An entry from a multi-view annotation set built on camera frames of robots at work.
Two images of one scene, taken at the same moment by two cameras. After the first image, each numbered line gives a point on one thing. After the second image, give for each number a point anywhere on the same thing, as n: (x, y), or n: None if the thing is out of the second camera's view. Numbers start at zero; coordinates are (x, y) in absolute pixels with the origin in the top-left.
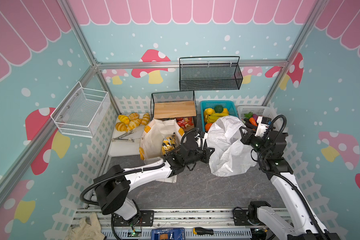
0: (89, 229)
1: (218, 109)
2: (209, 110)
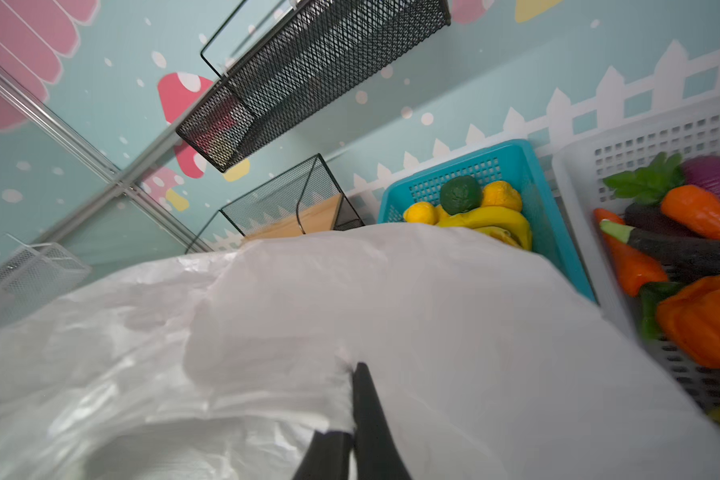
0: None
1: (460, 194)
2: (421, 212)
